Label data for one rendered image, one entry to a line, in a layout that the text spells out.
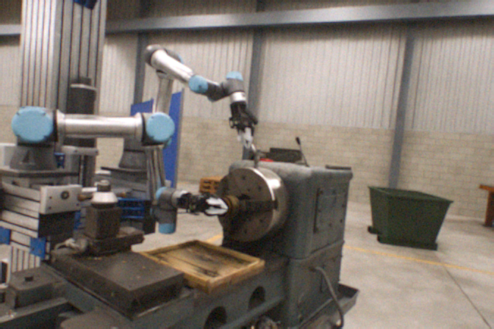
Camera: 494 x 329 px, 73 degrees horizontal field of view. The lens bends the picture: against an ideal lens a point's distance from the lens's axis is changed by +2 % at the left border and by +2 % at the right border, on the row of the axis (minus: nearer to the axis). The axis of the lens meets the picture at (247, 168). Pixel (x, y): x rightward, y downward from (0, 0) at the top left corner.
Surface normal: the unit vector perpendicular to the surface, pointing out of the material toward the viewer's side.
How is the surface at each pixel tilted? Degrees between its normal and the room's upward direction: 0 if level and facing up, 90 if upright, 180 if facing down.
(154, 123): 90
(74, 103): 90
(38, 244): 90
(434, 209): 103
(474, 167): 90
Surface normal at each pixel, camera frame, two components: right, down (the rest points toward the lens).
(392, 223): -0.15, 0.26
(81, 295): -0.58, -0.04
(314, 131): -0.33, 0.02
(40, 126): 0.36, 0.10
